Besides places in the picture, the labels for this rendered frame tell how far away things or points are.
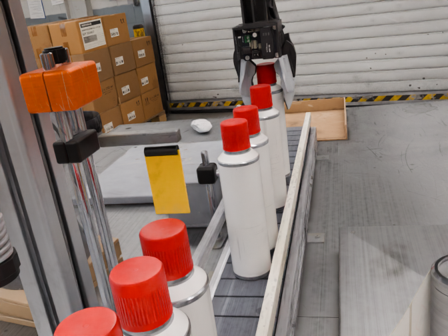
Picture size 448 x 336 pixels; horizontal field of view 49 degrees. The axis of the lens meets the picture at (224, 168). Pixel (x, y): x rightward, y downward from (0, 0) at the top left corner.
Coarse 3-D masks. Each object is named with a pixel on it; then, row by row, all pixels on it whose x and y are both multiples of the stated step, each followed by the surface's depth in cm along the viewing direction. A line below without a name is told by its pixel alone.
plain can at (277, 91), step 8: (264, 64) 84; (272, 64) 84; (264, 72) 84; (272, 72) 84; (264, 80) 84; (272, 80) 84; (272, 88) 84; (280, 88) 85; (272, 96) 84; (280, 96) 85; (280, 104) 85; (280, 112) 86; (280, 120) 86; (288, 152) 90; (288, 160) 90; (288, 168) 90; (288, 176) 90
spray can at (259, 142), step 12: (240, 108) 65; (252, 108) 64; (252, 120) 64; (252, 132) 64; (252, 144) 64; (264, 144) 64; (264, 156) 65; (264, 168) 65; (264, 180) 66; (264, 192) 66; (276, 216) 69; (276, 228) 69; (276, 240) 70
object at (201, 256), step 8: (216, 216) 64; (224, 216) 65; (216, 224) 62; (208, 232) 60; (216, 232) 61; (208, 240) 58; (200, 248) 56; (208, 248) 57; (200, 256) 55; (208, 256) 57; (200, 264) 54
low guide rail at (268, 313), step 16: (304, 128) 112; (304, 144) 101; (288, 192) 80; (288, 208) 74; (288, 224) 69; (288, 240) 68; (272, 272) 58; (272, 288) 55; (272, 304) 53; (272, 320) 51
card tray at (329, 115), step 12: (300, 108) 157; (312, 108) 156; (324, 108) 155; (336, 108) 154; (288, 120) 150; (300, 120) 149; (312, 120) 147; (324, 120) 145; (336, 120) 144; (324, 132) 134; (336, 132) 133
